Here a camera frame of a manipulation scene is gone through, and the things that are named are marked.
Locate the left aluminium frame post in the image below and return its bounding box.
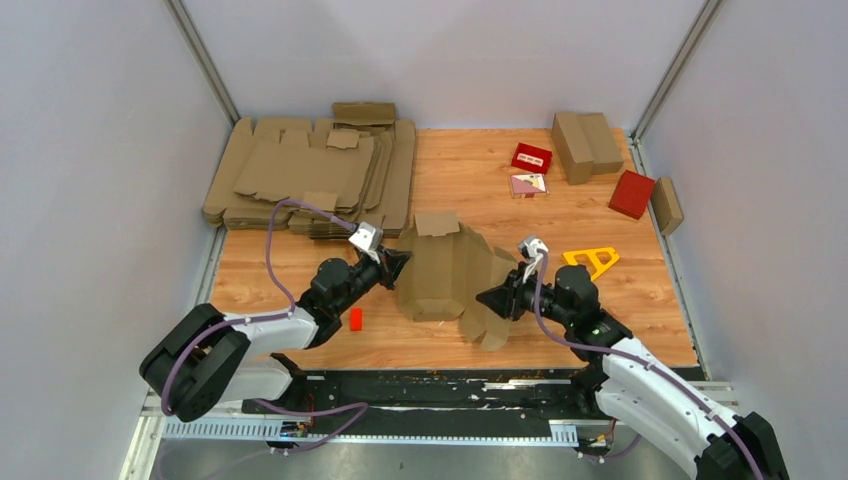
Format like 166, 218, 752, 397
164, 0, 241, 126

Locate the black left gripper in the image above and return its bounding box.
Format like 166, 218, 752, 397
335, 245, 414, 316

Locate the right aluminium frame post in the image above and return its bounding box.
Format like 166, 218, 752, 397
631, 0, 725, 142

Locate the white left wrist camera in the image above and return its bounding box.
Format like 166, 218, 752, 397
348, 222, 383, 264

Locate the yellow plastic triangle frame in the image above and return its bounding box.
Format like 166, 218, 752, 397
562, 247, 620, 281

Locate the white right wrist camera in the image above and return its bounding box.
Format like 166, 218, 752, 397
518, 235, 549, 280

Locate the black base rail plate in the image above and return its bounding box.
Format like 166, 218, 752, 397
269, 368, 613, 439

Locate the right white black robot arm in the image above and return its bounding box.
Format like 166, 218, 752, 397
476, 262, 789, 479

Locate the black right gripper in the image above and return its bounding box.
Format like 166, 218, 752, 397
475, 263, 573, 328

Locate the aluminium frame post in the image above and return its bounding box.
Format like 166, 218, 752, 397
164, 0, 241, 126
631, 0, 725, 142

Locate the tall brown cardboard box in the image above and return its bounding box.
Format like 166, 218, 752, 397
551, 112, 594, 185

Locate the flat brown cardboard box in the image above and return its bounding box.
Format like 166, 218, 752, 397
578, 113, 624, 175

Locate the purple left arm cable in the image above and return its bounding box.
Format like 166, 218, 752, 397
158, 197, 370, 465

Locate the white slotted cable duct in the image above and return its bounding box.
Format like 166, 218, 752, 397
162, 417, 581, 446

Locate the closed red box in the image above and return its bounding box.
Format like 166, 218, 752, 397
608, 170, 656, 220

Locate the stack of flat cardboard sheets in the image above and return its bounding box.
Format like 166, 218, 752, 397
202, 102, 417, 239

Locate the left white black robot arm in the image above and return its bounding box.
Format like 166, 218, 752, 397
139, 246, 412, 422

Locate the small brown box at edge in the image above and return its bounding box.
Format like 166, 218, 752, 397
651, 177, 684, 236

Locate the pink white small card box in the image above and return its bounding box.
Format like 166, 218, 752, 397
509, 173, 549, 199

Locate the red open box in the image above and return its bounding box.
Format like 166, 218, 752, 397
510, 142, 553, 174

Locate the small red block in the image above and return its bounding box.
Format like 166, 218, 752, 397
349, 307, 364, 332

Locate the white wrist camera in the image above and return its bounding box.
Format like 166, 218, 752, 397
518, 235, 549, 280
348, 222, 383, 264

